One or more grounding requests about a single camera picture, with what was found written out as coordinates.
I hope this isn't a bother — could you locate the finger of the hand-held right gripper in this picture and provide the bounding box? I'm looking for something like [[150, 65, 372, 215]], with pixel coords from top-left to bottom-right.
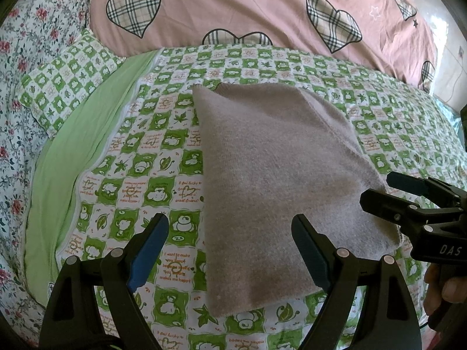
[[359, 188, 433, 236], [386, 171, 467, 210]]

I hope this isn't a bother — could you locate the grey towel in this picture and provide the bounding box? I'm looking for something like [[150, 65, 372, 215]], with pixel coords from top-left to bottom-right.
[[191, 83, 402, 318]]

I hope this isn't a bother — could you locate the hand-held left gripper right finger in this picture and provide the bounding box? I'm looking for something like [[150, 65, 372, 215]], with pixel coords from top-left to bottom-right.
[[291, 214, 424, 350]]

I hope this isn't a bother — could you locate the floral bedsheet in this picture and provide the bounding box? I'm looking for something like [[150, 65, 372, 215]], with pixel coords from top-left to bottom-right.
[[0, 0, 103, 338]]

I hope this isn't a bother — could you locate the pink heart-print quilt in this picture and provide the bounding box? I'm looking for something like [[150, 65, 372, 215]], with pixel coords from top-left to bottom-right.
[[88, 0, 438, 96]]

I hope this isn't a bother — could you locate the green checkered blanket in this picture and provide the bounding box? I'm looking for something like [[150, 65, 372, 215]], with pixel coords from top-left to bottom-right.
[[25, 43, 467, 350]]

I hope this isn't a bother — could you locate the person's right hand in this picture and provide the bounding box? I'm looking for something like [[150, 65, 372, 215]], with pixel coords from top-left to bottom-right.
[[423, 263, 467, 315]]

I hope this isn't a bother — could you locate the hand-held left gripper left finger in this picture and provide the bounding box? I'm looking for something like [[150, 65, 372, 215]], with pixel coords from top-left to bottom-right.
[[39, 212, 169, 350]]

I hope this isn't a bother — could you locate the green checkered pillow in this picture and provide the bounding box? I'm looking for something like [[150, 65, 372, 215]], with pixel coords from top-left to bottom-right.
[[15, 30, 127, 138]]

